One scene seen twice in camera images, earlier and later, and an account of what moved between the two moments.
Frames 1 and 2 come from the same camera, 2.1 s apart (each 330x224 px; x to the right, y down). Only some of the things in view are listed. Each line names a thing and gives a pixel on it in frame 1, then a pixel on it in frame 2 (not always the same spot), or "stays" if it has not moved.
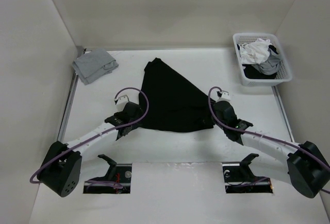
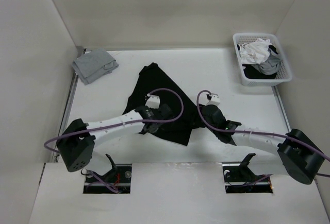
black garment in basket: (251, 72) stays
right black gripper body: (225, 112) to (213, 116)
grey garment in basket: (271, 64) stays
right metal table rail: (283, 114) stays
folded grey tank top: (92, 65) stays
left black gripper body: (134, 126) to (153, 131)
